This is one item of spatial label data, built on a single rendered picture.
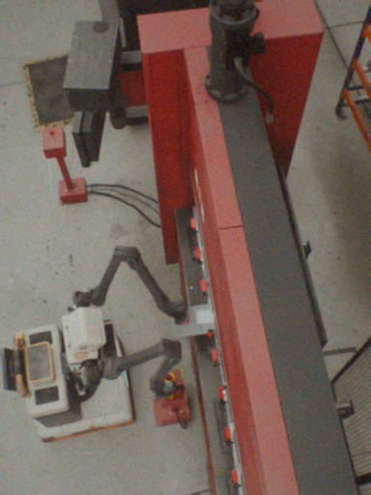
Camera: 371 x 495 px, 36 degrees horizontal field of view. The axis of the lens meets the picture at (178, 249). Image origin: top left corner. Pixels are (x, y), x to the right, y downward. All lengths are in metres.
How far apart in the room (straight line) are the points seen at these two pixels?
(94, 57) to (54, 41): 3.08
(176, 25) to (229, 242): 1.17
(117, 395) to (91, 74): 2.14
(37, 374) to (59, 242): 1.64
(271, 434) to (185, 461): 2.33
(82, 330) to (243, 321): 1.22
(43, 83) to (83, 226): 1.68
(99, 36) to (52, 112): 2.37
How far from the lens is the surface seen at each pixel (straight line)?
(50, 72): 6.00
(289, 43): 2.85
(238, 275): 2.08
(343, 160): 5.31
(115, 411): 4.02
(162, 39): 2.78
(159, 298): 3.12
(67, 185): 4.90
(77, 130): 3.39
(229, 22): 2.23
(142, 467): 4.23
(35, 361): 3.54
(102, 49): 3.28
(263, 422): 1.93
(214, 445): 3.35
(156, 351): 2.88
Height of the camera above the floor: 4.20
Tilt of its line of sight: 64 degrees down
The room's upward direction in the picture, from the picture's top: 4 degrees counter-clockwise
